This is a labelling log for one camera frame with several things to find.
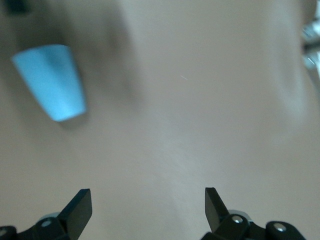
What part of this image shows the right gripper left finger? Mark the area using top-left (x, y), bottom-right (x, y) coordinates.
top-left (34, 188), bottom-right (93, 240)

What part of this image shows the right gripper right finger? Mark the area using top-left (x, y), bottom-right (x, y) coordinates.
top-left (201, 186), bottom-right (252, 240)

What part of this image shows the light blue cup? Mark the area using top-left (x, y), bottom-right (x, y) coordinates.
top-left (11, 44), bottom-right (88, 123)

